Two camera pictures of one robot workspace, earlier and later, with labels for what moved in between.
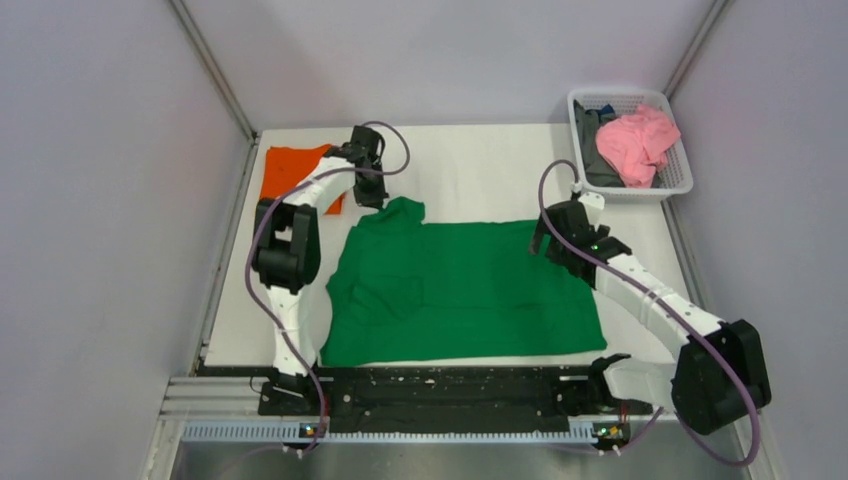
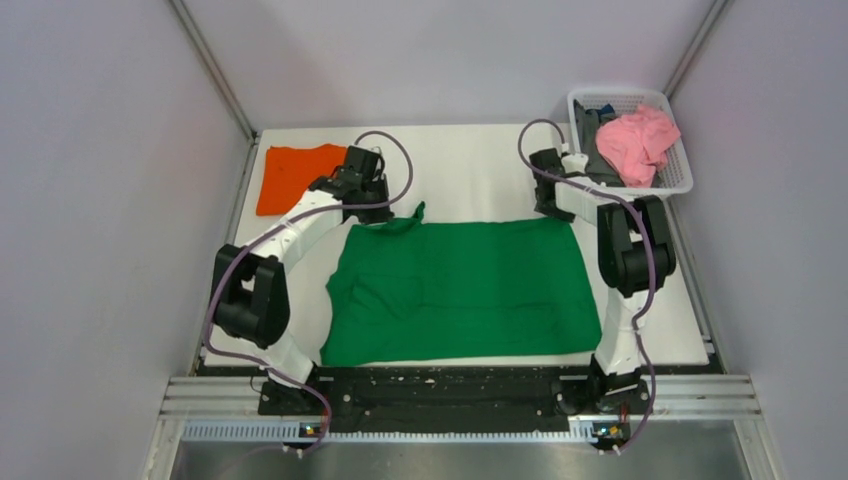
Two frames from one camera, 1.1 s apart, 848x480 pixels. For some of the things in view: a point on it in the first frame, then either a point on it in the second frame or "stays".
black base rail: x=448 y=399 stays
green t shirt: x=406 y=288 stays
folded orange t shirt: x=285 y=168 stays
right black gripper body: x=555 y=251 -> x=549 y=211
